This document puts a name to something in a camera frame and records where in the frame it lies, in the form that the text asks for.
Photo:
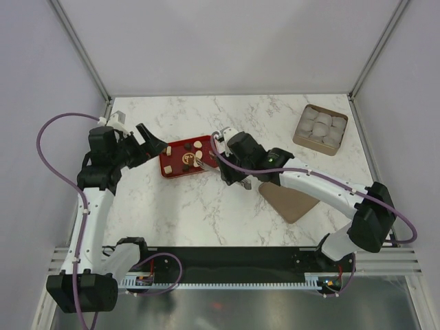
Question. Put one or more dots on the white round chocolate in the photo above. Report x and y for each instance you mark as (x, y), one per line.
(198, 144)

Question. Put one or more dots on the tan box lid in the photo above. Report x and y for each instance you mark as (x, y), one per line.
(290, 204)

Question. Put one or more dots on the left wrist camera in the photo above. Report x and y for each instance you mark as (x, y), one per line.
(115, 121)

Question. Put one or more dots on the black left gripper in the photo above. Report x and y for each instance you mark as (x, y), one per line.
(152, 148)

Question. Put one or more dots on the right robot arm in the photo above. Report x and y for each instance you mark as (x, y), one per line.
(368, 208)

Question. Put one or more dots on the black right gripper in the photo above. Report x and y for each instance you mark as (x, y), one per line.
(229, 178)

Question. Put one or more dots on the tan chocolate box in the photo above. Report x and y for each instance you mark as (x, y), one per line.
(320, 129)

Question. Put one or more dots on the red lacquer tray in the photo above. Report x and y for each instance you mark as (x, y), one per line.
(179, 157)

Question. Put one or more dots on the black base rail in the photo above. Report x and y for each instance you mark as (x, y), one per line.
(237, 264)

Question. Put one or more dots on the white cable duct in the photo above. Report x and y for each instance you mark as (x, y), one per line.
(310, 282)

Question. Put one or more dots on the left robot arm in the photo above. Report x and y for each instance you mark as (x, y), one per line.
(88, 282)

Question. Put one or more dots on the metal tongs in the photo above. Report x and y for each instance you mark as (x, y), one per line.
(244, 183)

